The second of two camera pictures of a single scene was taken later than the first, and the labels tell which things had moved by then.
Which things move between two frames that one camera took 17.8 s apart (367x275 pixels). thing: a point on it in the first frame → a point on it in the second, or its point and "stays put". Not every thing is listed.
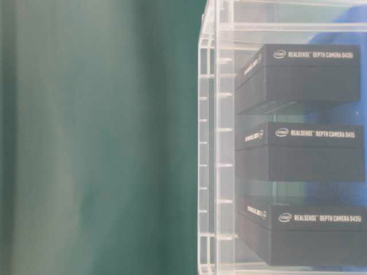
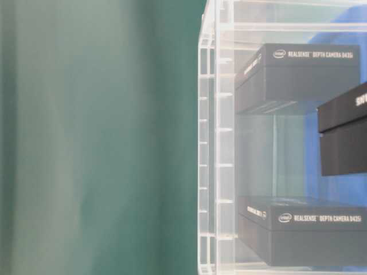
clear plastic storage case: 282,138 stays put
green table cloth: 98,137 stays put
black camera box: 302,152 → 342,126
